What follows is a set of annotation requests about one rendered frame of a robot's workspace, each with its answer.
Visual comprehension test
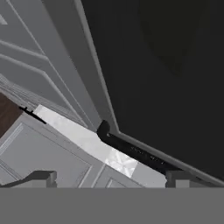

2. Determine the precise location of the black cupboard handle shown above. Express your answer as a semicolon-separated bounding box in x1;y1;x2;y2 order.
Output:
18;106;47;125

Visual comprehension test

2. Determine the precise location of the grey panelled drawer front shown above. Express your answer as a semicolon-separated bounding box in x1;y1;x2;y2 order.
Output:
92;164;147;188

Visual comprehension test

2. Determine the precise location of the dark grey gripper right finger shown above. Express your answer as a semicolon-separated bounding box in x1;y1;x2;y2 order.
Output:
164;170;221;188

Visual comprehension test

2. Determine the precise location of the black microwave door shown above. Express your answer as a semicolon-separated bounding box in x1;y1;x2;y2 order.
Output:
73;0;224;187

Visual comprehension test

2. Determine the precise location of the grey panelled base cupboard door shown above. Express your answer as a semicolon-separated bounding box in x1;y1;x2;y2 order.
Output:
0;113;105;188

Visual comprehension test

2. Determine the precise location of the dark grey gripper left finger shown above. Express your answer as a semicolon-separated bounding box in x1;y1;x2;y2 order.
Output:
0;170;58;188

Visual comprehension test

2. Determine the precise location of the black microwave door handle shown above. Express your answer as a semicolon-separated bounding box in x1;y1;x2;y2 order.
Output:
96;119;182;176

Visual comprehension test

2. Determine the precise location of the grey panelled wall cupboard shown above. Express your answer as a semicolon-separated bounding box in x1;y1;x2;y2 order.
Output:
0;0;98;131

